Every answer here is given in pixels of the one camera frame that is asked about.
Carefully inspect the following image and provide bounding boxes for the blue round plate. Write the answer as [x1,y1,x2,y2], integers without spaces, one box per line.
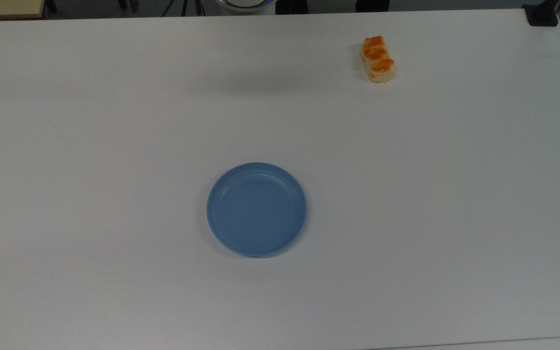
[206,162,307,258]

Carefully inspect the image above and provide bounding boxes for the light wooden side table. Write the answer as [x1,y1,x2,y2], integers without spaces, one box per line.
[0,0,47,20]

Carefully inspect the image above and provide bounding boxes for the black tripod legs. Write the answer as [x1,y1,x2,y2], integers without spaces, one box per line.
[161,0,206,18]

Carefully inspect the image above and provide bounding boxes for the orange glazed bread loaf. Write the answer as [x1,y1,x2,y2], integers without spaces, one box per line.
[361,35,397,83]

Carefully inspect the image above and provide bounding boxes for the black table clamp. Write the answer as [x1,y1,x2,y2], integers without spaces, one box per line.
[523,0,560,27]

